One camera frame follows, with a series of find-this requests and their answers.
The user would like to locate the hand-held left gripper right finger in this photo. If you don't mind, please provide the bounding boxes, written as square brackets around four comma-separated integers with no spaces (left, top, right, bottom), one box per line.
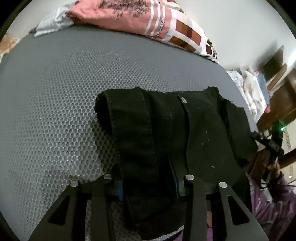
[172,174,270,241]

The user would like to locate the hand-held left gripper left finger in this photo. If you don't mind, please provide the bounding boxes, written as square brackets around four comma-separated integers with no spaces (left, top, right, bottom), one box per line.
[28,173,124,241]

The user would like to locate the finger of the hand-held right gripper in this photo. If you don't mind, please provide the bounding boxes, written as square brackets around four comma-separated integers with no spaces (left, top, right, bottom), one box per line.
[250,131,266,145]

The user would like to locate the black pants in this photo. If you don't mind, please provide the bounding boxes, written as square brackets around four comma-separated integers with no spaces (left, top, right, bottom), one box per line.
[94,86,259,240]

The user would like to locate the person's right forearm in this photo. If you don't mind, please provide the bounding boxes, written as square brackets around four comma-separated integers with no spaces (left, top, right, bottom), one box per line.
[251,171,296,234]

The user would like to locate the person's right hand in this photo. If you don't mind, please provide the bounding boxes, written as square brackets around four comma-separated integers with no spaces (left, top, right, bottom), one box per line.
[264,160,283,183]

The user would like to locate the brown wooden furniture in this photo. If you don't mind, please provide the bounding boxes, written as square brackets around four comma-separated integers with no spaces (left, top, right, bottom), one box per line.
[255,64,296,172]

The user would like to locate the white dotted sheet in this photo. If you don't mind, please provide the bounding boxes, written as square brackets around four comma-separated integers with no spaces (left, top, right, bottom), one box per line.
[226,67,266,121]

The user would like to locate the blue checked cloth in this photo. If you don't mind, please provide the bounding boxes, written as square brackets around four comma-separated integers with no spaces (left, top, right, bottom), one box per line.
[257,74,270,105]

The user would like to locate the grey mesh mattress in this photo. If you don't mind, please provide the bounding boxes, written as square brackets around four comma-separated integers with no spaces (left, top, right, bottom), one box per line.
[0,24,257,241]

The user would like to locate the pink checked pillow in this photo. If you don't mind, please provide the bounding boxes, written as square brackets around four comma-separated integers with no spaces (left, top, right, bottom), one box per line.
[66,0,219,63]

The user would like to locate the white crumpled cloth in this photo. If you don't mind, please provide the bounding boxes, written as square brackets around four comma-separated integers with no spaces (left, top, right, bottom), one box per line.
[34,6,74,37]

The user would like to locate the floral cushion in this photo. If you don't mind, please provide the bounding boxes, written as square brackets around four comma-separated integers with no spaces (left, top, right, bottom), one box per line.
[0,32,21,58]

